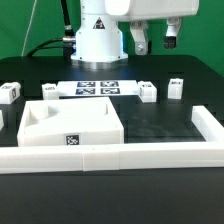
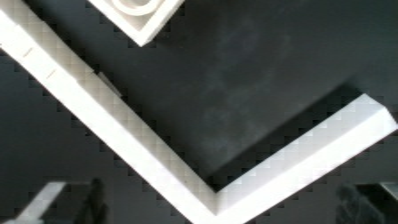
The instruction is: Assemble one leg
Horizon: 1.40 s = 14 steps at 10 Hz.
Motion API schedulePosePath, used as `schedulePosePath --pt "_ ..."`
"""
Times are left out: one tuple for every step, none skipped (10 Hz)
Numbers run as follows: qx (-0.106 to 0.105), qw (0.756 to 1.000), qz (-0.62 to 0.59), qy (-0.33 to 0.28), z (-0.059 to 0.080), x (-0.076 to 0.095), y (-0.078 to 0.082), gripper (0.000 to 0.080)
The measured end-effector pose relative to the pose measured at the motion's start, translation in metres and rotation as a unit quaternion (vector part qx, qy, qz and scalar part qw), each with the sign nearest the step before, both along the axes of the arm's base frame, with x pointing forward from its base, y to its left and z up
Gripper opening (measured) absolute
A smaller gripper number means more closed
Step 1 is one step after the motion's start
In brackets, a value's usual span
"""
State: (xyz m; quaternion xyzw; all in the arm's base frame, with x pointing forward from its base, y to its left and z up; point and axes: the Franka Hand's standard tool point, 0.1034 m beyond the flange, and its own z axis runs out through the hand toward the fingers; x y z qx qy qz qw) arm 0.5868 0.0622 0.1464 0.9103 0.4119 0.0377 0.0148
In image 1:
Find white cable on backdrop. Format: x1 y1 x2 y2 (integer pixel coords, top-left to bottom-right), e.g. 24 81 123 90
20 0 38 57

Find white part at left edge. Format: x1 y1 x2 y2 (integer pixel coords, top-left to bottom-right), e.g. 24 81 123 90
0 110 4 131

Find white square tabletop part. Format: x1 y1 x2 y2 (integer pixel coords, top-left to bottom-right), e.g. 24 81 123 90
17 97 124 147

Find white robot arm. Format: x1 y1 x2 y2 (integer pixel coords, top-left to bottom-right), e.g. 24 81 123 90
71 0 199 69

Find white L-shaped obstacle fence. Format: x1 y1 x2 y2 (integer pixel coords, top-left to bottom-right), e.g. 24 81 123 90
0 106 224 174

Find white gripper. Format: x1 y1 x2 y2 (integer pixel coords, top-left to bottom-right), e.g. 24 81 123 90
105 0 199 55

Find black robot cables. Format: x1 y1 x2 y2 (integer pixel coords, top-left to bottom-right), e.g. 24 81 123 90
25 0 77 58

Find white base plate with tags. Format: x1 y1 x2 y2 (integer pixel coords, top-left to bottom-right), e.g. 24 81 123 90
57 80 139 97

